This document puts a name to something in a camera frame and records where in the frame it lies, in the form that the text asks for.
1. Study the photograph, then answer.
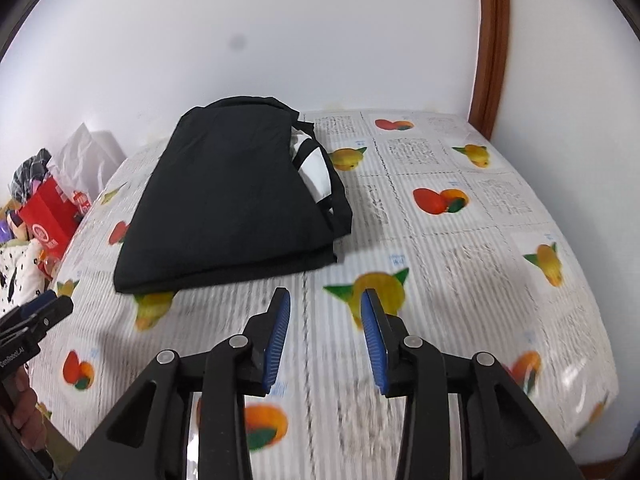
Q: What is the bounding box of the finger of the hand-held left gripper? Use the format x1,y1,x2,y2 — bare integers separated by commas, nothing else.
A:
0,289,60,328
0,296,75,343

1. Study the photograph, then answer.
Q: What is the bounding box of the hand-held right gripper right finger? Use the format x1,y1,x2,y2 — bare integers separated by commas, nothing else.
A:
360,288,583,480

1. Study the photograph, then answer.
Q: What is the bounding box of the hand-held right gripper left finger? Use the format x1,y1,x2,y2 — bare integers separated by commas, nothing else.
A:
65,287,292,480

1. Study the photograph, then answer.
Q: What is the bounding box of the black blue white jacket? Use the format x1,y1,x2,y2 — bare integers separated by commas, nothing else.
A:
112,95,354,295

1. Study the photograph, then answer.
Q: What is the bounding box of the person's left hand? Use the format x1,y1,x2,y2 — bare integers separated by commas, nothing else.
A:
10,374,49,453

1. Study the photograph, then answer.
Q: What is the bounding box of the white dotted cloth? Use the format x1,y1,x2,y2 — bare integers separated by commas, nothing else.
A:
0,239,58,318

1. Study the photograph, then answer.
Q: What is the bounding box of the red paper bag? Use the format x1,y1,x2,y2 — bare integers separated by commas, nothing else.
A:
17,177,93,261

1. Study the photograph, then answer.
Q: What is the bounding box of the dark checked cloth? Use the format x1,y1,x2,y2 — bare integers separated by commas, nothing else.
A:
9,149,53,202

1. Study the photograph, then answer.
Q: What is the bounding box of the fruit print bed sheet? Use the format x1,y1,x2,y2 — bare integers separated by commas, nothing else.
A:
27,107,621,461

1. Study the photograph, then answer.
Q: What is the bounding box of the white plastic bag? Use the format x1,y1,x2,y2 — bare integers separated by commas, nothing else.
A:
47,122,128,201

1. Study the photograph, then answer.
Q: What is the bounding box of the brown wooden door frame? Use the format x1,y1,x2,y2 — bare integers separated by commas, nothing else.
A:
467,0,512,141

